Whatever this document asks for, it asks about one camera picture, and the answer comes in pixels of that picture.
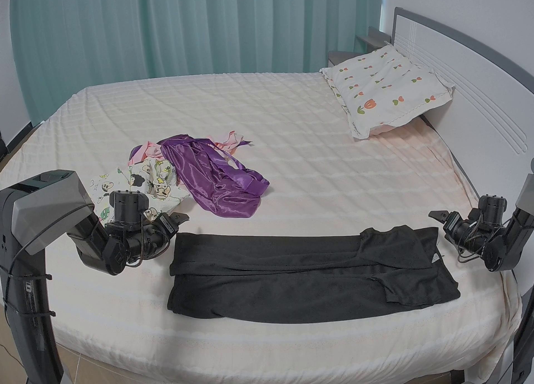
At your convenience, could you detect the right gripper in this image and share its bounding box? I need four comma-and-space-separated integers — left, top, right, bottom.
428, 209, 468, 246

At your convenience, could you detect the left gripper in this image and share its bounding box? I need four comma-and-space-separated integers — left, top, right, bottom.
144, 212, 191, 256

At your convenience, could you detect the black T-shirt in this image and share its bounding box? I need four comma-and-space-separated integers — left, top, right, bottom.
167, 226, 461, 325

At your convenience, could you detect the bed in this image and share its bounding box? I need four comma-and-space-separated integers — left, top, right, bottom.
0, 7, 534, 379

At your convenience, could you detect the white printed pyjama top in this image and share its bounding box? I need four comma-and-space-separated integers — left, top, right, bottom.
87, 158, 192, 226

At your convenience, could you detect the purple satin garment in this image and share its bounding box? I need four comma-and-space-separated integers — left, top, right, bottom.
160, 134, 271, 219

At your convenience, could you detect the pink garment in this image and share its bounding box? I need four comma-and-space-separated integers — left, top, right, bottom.
127, 130, 254, 167

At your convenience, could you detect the white printed pillow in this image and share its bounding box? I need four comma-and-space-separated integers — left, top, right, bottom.
320, 44, 456, 140

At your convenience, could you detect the grey bedside table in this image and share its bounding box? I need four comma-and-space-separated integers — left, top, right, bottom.
327, 26, 393, 67

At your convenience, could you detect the blue-green curtain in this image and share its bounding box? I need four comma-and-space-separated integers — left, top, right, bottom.
10, 0, 385, 125

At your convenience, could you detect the black cable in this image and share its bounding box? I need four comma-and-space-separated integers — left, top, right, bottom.
125, 232, 172, 269
456, 232, 486, 264

